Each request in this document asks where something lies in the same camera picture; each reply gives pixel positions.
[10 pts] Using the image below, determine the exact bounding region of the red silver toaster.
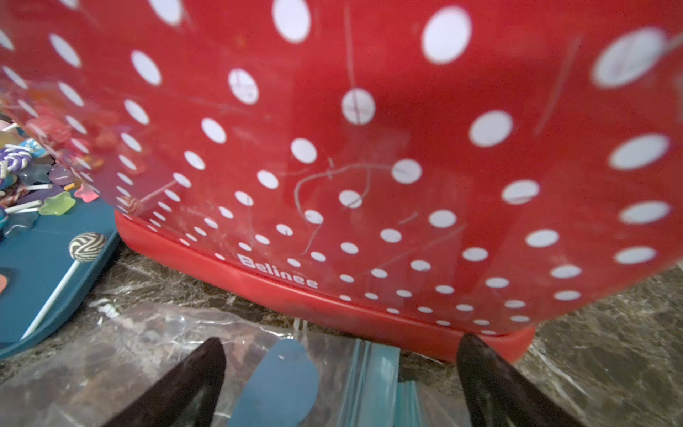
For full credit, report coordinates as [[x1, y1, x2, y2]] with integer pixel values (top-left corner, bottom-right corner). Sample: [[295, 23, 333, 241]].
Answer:
[[1, 1, 682, 360]]

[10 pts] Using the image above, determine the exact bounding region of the poured candy pile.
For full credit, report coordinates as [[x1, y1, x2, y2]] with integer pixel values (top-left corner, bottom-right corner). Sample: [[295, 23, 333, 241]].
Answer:
[[1, 139, 107, 337]]

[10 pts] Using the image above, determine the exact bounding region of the teal plastic tray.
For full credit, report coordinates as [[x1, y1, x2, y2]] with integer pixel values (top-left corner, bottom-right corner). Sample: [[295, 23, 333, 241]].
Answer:
[[1, 200, 120, 359]]

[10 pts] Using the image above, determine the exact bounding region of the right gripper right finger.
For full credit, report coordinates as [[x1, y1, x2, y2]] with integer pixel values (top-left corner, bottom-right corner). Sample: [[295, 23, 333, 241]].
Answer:
[[456, 334, 582, 427]]

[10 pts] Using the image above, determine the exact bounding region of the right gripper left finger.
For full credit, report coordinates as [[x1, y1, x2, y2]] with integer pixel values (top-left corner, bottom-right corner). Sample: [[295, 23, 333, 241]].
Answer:
[[105, 337, 226, 426]]

